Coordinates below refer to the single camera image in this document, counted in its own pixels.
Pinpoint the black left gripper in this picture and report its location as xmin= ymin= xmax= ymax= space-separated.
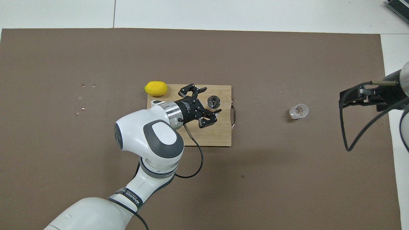
xmin=175 ymin=84 xmax=222 ymax=129

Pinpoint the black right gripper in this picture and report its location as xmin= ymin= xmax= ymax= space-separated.
xmin=339 ymin=71 xmax=408 ymax=112

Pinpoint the steel jigger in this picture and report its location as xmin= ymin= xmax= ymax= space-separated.
xmin=207 ymin=95 xmax=221 ymax=110

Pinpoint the clear plastic cup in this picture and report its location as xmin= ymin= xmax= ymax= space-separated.
xmin=289 ymin=103 xmax=309 ymax=120

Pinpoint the wooden cutting board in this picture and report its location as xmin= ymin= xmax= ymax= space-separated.
xmin=144 ymin=84 xmax=237 ymax=147

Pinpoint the yellow lemon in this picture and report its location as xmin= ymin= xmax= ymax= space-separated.
xmin=144 ymin=81 xmax=168 ymax=97

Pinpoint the grey ribbed device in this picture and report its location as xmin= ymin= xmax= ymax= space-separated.
xmin=386 ymin=0 xmax=409 ymax=23

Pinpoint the brown table mat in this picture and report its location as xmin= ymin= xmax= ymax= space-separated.
xmin=0 ymin=28 xmax=402 ymax=230

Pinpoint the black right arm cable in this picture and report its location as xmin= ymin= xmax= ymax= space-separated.
xmin=339 ymin=80 xmax=409 ymax=152

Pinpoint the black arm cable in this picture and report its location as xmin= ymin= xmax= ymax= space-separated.
xmin=107 ymin=118 xmax=204 ymax=230
xmin=339 ymin=80 xmax=409 ymax=152

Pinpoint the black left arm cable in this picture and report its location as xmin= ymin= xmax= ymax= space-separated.
xmin=107 ymin=118 xmax=204 ymax=230

